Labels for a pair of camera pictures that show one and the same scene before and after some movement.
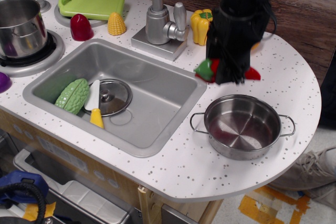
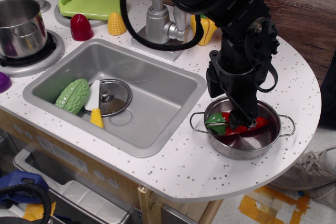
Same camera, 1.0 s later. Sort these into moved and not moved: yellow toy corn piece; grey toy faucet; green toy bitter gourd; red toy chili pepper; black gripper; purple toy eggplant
Moved: red toy chili pepper; black gripper
Not moved: yellow toy corn piece; green toy bitter gourd; grey toy faucet; purple toy eggplant
